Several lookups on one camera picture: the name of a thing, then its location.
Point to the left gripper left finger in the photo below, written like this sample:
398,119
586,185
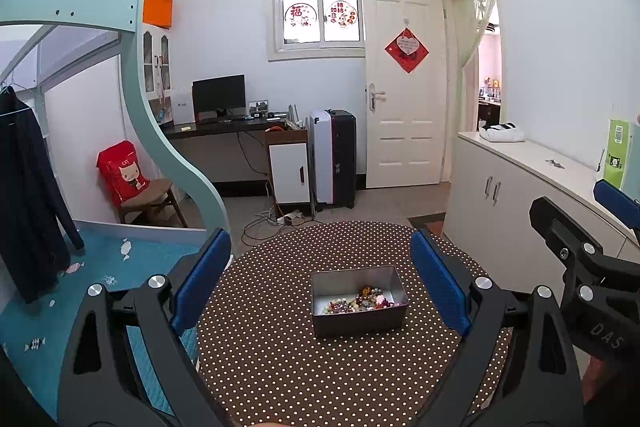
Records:
100,383

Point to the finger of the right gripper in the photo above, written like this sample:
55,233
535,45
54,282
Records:
621,206
583,257

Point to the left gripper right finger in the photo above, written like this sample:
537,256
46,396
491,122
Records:
514,365

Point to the person's hand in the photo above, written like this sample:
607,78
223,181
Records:
598,376

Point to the green paper bag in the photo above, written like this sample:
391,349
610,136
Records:
616,152

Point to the blue candy print mattress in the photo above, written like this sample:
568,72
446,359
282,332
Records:
35,336

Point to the white long sideboard cabinet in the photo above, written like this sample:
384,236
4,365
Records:
493,186

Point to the white folded cloth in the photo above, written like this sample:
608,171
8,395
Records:
503,133

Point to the dark hanging jacket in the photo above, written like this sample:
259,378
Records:
37,231

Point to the wooden chair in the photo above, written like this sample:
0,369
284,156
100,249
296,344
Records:
152,200

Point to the red cartoon bag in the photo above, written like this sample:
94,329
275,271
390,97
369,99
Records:
120,171

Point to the brown polka dot tablecloth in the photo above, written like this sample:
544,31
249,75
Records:
260,359

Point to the grey metal tin box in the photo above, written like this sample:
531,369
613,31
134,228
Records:
357,302

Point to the white panel door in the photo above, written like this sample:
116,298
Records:
406,113

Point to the white small cabinet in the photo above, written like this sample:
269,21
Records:
288,166

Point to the dark curved desk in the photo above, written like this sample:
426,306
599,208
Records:
225,126

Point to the red diamond door decoration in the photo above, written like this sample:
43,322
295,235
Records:
407,50

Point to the black white suitcase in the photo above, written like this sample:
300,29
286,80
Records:
333,148

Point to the black computer monitor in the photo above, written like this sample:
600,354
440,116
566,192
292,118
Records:
221,97

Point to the white glass door cupboard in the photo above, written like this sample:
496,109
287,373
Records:
156,61

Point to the window with red decals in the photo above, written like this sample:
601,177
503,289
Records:
306,29

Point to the orange box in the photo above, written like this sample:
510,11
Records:
158,13

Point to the teal bunk bed frame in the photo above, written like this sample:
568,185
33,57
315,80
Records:
125,17

